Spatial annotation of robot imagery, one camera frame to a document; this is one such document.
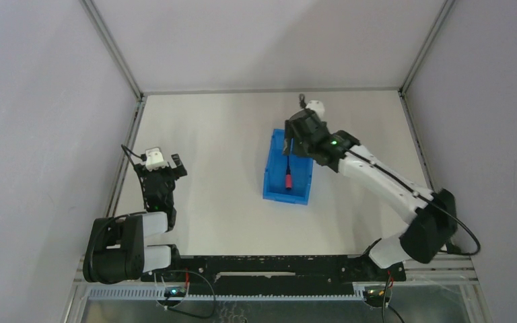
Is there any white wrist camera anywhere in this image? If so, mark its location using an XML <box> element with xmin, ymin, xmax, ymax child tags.
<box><xmin>145</xmin><ymin>147</ymin><xmax>168</xmax><ymax>171</ymax></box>
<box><xmin>306</xmin><ymin>100</ymin><xmax>325</xmax><ymax>120</ymax></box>

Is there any red handled screwdriver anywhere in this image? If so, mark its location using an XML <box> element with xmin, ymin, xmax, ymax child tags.
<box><xmin>285</xmin><ymin>155</ymin><xmax>293</xmax><ymax>190</ymax></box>

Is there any right controller board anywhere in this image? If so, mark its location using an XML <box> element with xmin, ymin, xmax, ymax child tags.
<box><xmin>363</xmin><ymin>289</ymin><xmax>390</xmax><ymax>308</ymax></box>

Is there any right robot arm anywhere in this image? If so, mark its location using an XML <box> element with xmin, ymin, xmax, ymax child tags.
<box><xmin>283</xmin><ymin>107</ymin><xmax>482</xmax><ymax>280</ymax></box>

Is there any blue plastic bin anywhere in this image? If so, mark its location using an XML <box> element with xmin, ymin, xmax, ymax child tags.
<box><xmin>263</xmin><ymin>129</ymin><xmax>313</xmax><ymax>205</ymax></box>

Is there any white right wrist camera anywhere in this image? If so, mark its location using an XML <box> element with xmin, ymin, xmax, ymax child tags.
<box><xmin>306</xmin><ymin>100</ymin><xmax>325</xmax><ymax>120</ymax></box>

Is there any black left loop cable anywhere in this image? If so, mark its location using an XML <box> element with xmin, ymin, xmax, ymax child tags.
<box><xmin>153</xmin><ymin>269</ymin><xmax>218</xmax><ymax>320</ymax></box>

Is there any left controller board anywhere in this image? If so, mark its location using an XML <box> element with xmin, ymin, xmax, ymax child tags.
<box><xmin>164</xmin><ymin>287</ymin><xmax>187</xmax><ymax>299</ymax></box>

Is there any grey slotted cable duct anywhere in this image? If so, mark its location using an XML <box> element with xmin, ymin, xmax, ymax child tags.
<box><xmin>88</xmin><ymin>286</ymin><xmax>166</xmax><ymax>300</ymax></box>

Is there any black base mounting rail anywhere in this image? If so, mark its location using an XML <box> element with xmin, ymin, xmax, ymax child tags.
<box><xmin>140</xmin><ymin>252</ymin><xmax>407</xmax><ymax>297</ymax></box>

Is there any controller board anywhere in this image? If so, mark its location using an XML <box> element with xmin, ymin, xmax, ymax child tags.
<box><xmin>164</xmin><ymin>287</ymin><xmax>187</xmax><ymax>299</ymax></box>
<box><xmin>363</xmin><ymin>289</ymin><xmax>390</xmax><ymax>308</ymax></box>

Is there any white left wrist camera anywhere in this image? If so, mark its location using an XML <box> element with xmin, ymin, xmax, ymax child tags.
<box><xmin>145</xmin><ymin>147</ymin><xmax>168</xmax><ymax>171</ymax></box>

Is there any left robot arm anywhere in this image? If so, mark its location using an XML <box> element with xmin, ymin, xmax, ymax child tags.
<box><xmin>83</xmin><ymin>151</ymin><xmax>187</xmax><ymax>285</ymax></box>

